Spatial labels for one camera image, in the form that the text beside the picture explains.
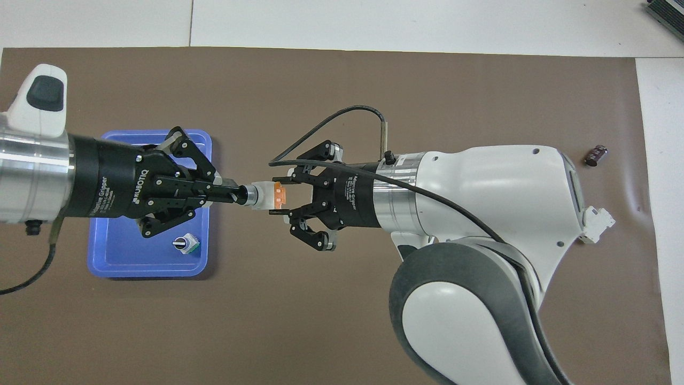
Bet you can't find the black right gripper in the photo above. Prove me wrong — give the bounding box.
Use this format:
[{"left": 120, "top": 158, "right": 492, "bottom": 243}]
[{"left": 269, "top": 140, "right": 381, "bottom": 252}]

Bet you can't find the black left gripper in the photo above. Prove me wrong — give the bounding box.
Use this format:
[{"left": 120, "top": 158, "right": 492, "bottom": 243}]
[{"left": 67, "top": 127, "right": 241, "bottom": 238}]

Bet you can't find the selector switch with orange base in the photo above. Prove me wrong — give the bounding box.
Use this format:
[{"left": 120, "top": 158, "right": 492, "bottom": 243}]
[{"left": 245, "top": 181, "right": 292, "bottom": 211}]

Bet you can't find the blue plastic tray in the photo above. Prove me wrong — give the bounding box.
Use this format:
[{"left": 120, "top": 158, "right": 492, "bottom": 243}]
[{"left": 87, "top": 129, "right": 213, "bottom": 279}]

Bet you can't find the brown table mat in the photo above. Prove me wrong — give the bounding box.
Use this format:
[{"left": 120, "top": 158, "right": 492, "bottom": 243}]
[{"left": 0, "top": 47, "right": 673, "bottom": 385}]

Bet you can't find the white circuit breaker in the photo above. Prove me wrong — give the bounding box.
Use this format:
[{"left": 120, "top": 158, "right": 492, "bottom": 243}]
[{"left": 580, "top": 206, "right": 616, "bottom": 245}]

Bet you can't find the grey finned device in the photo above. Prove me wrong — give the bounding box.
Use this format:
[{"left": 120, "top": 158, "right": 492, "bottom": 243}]
[{"left": 644, "top": 0, "right": 684, "bottom": 35}]

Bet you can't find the selector switch with green base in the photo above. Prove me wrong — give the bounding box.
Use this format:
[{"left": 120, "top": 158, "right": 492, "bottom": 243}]
[{"left": 172, "top": 234, "right": 201, "bottom": 255}]

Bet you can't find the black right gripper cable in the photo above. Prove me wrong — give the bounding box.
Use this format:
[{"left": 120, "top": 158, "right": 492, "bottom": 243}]
[{"left": 269, "top": 105, "right": 572, "bottom": 385}]

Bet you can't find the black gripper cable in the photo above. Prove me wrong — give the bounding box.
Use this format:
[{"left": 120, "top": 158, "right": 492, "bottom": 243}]
[
  {"left": 269, "top": 105, "right": 572, "bottom": 385},
  {"left": 0, "top": 219, "right": 58, "bottom": 296}
]

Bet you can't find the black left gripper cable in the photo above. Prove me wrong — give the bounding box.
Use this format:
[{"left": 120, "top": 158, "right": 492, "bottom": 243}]
[{"left": 0, "top": 219, "right": 58, "bottom": 296}]

